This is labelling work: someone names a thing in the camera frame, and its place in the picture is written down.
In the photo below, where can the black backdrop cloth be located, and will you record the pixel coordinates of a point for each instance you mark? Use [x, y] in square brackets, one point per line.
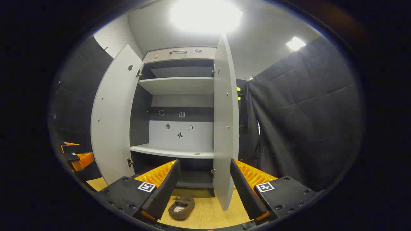
[308, 122]
[247, 128]
[77, 96]

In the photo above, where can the brown fuzzy shoe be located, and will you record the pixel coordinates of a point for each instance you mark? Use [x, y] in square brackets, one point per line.
[181, 210]

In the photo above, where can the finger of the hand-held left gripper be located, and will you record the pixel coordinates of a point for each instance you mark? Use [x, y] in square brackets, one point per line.
[84, 160]
[69, 146]

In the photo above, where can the grey cabinet door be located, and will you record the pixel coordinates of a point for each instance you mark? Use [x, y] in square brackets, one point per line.
[225, 128]
[112, 122]

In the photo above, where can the grey shoe cabinet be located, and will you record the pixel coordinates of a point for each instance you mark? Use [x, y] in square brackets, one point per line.
[179, 86]

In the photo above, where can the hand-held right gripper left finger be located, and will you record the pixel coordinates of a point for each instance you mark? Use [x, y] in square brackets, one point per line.
[163, 189]

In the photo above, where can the ceiling light panel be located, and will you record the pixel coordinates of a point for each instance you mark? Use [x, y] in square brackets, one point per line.
[295, 43]
[205, 16]

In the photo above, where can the grey cabinet drawer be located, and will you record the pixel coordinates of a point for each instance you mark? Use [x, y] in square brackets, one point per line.
[192, 55]

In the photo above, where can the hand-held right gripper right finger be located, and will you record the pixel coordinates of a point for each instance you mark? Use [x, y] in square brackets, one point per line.
[246, 192]

